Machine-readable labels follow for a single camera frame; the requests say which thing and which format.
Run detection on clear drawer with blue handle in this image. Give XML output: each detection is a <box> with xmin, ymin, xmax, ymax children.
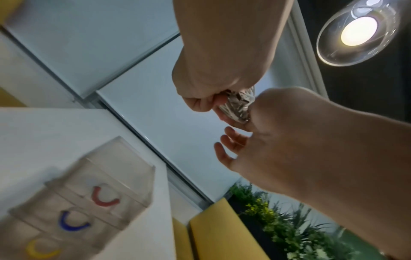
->
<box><xmin>9</xmin><ymin>188</ymin><xmax>150</xmax><ymax>232</ymax></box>

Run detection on person's right forearm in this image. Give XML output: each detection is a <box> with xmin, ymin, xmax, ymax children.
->
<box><xmin>173</xmin><ymin>0</ymin><xmax>295</xmax><ymax>66</ymax></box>

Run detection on green leafy plants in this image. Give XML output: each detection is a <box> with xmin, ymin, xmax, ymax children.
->
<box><xmin>229</xmin><ymin>181</ymin><xmax>365</xmax><ymax>260</ymax></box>

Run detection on clear glass pendant lamp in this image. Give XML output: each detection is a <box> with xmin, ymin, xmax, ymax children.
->
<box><xmin>316</xmin><ymin>0</ymin><xmax>406</xmax><ymax>67</ymax></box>

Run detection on clear drawer with yellow handle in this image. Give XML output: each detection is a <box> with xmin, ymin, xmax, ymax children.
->
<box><xmin>0</xmin><ymin>215</ymin><xmax>130</xmax><ymax>260</ymax></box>

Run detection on white roller blind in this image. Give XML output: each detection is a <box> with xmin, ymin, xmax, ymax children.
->
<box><xmin>3</xmin><ymin>0</ymin><xmax>181</xmax><ymax>100</ymax></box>
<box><xmin>95</xmin><ymin>38</ymin><xmax>319</xmax><ymax>204</ymax></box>

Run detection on clear drawer with red handle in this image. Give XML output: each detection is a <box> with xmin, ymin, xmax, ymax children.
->
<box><xmin>44</xmin><ymin>157</ymin><xmax>157</xmax><ymax>208</ymax></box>

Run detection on clear plastic drawer tower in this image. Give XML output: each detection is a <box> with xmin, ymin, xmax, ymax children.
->
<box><xmin>0</xmin><ymin>135</ymin><xmax>157</xmax><ymax>260</ymax></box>

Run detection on clear faceted shiny object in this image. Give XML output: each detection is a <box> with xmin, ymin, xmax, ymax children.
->
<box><xmin>217</xmin><ymin>86</ymin><xmax>257</xmax><ymax>124</ymax></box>

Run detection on black planter box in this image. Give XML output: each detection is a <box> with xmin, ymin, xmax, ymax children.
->
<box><xmin>229</xmin><ymin>199</ymin><xmax>291</xmax><ymax>260</ymax></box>

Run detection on person's left hand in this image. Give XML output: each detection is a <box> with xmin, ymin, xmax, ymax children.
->
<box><xmin>214</xmin><ymin>87</ymin><xmax>411</xmax><ymax>260</ymax></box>

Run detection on person's right hand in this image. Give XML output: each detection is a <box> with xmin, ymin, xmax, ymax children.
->
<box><xmin>171</xmin><ymin>48</ymin><xmax>268</xmax><ymax>114</ymax></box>

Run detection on yellow sofa cushion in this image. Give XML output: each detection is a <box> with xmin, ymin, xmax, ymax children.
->
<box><xmin>172</xmin><ymin>217</ymin><xmax>195</xmax><ymax>260</ymax></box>
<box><xmin>189</xmin><ymin>197</ymin><xmax>268</xmax><ymax>260</ymax></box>

